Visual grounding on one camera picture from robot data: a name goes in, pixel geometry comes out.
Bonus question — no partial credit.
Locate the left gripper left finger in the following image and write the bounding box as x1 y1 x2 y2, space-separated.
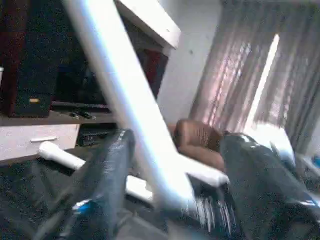
35 128 137 240

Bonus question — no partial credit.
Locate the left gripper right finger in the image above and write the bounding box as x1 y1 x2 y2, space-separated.
220 132 320 240

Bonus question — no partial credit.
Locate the white cushion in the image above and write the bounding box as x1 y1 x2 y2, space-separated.
246 123 297 168

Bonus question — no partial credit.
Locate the brown leather armchair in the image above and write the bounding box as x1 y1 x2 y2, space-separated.
167 118 232 172

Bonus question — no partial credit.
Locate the grey window curtain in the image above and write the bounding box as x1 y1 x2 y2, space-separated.
189 0 320 156

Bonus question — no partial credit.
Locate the white wall shelf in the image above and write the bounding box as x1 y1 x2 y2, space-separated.
114 0 182 50

